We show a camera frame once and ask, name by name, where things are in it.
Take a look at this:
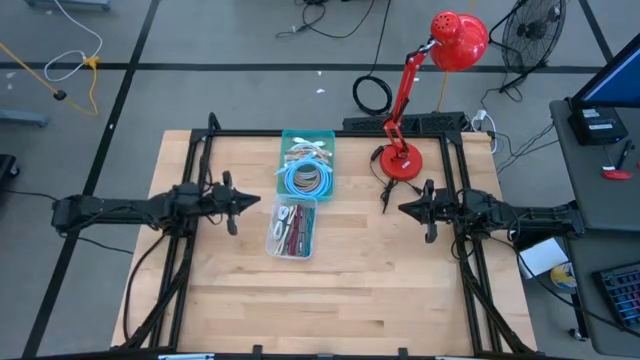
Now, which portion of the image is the black aluminium table frame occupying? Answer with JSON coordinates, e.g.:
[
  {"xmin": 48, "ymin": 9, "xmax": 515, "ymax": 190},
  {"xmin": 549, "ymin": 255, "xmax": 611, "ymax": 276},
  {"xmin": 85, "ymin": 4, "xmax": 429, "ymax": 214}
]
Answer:
[{"xmin": 119, "ymin": 111, "xmax": 539, "ymax": 360}]

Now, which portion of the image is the maroon braided cable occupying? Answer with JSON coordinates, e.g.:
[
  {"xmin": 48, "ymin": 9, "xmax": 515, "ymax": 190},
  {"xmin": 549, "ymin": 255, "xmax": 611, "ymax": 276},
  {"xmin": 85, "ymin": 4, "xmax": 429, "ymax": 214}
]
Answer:
[{"xmin": 293, "ymin": 203, "xmax": 307, "ymax": 256}]

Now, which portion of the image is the red desk lamp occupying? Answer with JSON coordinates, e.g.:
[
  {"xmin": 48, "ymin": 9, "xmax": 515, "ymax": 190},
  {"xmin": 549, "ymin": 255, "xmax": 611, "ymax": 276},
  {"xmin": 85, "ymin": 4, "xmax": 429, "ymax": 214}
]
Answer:
[{"xmin": 378, "ymin": 10, "xmax": 490, "ymax": 182}]

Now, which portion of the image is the clear plastic bin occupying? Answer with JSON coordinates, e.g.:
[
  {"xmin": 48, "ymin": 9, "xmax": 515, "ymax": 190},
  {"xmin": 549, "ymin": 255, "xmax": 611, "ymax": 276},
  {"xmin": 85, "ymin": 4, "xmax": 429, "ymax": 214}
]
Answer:
[{"xmin": 264, "ymin": 194, "xmax": 319, "ymax": 261}]

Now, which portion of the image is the keyboard with coloured keys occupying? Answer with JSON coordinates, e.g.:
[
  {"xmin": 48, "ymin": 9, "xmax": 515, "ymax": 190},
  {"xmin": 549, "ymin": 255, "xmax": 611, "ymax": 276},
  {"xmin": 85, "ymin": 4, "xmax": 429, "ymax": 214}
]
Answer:
[{"xmin": 592, "ymin": 261, "xmax": 640, "ymax": 332}]

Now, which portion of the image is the computer monitor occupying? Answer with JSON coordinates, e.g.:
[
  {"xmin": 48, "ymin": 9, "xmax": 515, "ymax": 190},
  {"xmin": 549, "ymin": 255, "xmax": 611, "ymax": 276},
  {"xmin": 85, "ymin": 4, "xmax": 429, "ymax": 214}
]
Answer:
[{"xmin": 571, "ymin": 32, "xmax": 640, "ymax": 110}]

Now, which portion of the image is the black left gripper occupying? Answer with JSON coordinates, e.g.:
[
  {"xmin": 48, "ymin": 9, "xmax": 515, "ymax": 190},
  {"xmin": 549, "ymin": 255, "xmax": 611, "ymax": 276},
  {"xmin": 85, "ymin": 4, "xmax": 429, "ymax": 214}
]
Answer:
[{"xmin": 207, "ymin": 171, "xmax": 262, "ymax": 236}]

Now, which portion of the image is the black lamp power cord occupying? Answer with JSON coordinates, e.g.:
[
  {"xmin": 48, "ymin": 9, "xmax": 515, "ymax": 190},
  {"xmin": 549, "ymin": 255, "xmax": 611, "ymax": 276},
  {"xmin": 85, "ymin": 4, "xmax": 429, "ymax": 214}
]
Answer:
[{"xmin": 369, "ymin": 144, "xmax": 424, "ymax": 215}]

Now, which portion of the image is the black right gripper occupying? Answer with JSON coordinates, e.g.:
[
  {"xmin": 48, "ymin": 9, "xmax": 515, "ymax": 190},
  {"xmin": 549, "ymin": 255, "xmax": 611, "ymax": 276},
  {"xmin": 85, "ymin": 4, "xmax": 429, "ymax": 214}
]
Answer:
[{"xmin": 398, "ymin": 179, "xmax": 460, "ymax": 245}]

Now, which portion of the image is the black floor fan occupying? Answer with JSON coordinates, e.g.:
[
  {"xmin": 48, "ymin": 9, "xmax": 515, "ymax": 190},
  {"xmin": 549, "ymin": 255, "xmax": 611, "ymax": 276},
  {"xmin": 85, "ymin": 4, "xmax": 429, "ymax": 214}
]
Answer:
[{"xmin": 488, "ymin": 0, "xmax": 568, "ymax": 94}]

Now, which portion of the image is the black pen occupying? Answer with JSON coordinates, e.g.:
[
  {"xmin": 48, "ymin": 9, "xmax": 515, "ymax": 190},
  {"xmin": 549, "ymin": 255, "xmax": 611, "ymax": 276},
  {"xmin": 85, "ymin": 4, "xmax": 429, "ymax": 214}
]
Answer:
[{"xmin": 614, "ymin": 139, "xmax": 633, "ymax": 171}]

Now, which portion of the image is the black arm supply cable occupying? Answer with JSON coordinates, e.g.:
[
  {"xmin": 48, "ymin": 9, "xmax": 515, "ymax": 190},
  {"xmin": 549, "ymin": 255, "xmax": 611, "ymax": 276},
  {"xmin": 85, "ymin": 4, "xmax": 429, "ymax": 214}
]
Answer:
[
  {"xmin": 122, "ymin": 232, "xmax": 169, "ymax": 346},
  {"xmin": 489, "ymin": 234, "xmax": 640, "ymax": 332}
]

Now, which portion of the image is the grey side desk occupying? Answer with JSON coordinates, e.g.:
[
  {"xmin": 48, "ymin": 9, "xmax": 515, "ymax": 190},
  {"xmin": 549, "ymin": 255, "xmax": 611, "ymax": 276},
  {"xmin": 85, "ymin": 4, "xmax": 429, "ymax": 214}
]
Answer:
[{"xmin": 548, "ymin": 98, "xmax": 640, "ymax": 358}]

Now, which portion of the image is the grey furniture leg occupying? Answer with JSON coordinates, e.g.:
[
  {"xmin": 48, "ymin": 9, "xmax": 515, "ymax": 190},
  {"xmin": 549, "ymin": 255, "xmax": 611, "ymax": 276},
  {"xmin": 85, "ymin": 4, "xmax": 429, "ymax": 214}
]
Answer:
[
  {"xmin": 24, "ymin": 0, "xmax": 112, "ymax": 12},
  {"xmin": 0, "ymin": 109, "xmax": 50, "ymax": 128}
]

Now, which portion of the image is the black coiled floor cable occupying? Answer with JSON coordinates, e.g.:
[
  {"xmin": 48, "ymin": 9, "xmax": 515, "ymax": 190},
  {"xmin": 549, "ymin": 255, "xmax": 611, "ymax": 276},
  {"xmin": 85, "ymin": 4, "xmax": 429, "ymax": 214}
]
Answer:
[{"xmin": 352, "ymin": 0, "xmax": 395, "ymax": 117}]

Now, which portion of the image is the green translucent plastic bin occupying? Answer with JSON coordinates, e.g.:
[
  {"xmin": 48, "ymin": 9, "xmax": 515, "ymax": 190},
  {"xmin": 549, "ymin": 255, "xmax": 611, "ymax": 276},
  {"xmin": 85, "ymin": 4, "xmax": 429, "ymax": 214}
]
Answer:
[{"xmin": 276, "ymin": 128, "xmax": 337, "ymax": 202}]

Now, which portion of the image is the round blue yellow disc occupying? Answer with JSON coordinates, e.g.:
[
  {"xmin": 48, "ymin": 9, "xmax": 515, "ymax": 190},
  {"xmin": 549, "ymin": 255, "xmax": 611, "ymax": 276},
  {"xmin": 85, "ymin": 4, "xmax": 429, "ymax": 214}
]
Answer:
[{"xmin": 549, "ymin": 261, "xmax": 579, "ymax": 293}]

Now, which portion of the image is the white floor cable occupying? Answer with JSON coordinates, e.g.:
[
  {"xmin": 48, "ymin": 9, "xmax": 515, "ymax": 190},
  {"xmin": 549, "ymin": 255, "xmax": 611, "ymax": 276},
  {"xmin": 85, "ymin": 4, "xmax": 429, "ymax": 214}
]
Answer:
[{"xmin": 43, "ymin": 0, "xmax": 104, "ymax": 83}]

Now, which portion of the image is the thick white cable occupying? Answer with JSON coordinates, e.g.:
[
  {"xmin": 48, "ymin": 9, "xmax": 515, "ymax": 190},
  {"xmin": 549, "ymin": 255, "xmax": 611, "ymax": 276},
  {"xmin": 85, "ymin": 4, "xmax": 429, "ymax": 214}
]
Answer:
[{"xmin": 291, "ymin": 136, "xmax": 326, "ymax": 151}]

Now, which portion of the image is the black wheeled base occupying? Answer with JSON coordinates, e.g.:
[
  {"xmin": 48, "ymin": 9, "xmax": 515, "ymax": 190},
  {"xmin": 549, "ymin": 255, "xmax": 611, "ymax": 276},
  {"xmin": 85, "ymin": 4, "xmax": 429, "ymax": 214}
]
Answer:
[{"xmin": 0, "ymin": 153, "xmax": 21, "ymax": 182}]

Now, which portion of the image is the black mini computer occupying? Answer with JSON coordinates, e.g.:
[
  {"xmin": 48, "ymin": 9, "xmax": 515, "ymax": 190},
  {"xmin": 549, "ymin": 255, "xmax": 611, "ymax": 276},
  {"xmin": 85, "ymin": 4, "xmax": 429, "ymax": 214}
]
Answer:
[{"xmin": 567, "ymin": 106, "xmax": 630, "ymax": 147}]

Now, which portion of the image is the white power adapter cable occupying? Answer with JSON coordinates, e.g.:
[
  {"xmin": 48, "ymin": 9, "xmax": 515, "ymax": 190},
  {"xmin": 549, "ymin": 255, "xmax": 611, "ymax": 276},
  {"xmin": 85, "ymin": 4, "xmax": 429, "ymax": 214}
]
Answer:
[{"xmin": 468, "ymin": 108, "xmax": 500, "ymax": 155}]

